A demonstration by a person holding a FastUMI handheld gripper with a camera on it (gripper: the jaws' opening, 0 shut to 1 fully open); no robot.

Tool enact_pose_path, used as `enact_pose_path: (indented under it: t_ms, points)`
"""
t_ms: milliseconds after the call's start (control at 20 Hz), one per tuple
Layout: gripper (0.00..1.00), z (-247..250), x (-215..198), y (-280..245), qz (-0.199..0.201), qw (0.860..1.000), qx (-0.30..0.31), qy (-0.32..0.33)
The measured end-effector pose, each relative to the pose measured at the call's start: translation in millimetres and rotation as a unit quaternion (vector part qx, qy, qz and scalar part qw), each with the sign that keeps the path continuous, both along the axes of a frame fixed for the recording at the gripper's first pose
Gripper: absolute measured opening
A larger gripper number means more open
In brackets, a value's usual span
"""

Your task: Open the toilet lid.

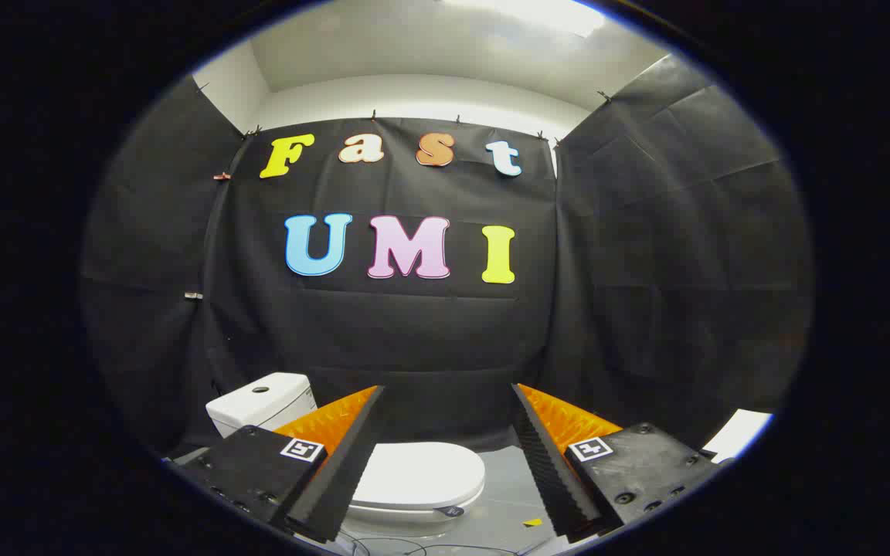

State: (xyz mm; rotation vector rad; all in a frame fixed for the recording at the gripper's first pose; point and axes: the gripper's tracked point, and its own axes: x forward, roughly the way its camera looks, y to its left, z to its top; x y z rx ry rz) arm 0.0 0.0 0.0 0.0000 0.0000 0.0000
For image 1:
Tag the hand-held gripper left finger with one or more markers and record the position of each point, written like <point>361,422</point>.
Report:
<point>341,471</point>

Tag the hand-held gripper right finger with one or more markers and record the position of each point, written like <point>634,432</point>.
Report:
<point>549,471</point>

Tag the black backdrop cloth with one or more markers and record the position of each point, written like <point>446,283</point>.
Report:
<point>414,340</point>

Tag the white panel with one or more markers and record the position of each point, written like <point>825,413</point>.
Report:
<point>738,432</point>

